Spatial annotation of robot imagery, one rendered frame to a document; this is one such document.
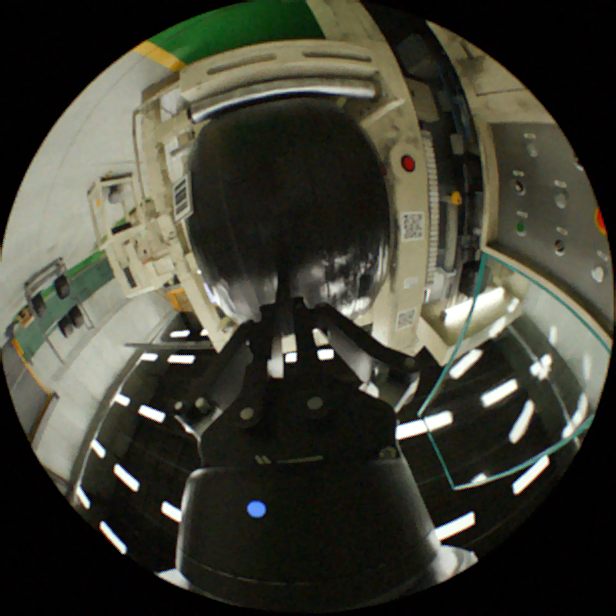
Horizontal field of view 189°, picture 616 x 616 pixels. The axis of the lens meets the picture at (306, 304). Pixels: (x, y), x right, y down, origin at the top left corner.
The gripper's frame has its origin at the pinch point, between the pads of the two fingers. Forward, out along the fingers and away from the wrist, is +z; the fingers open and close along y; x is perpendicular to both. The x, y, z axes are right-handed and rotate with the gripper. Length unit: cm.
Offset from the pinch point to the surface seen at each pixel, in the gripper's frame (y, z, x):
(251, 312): -5.2, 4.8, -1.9
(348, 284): 8.0, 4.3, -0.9
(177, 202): -10.7, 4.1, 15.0
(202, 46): -20, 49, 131
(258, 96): 2.0, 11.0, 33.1
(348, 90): 17.7, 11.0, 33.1
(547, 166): 56, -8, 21
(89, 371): -1056, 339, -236
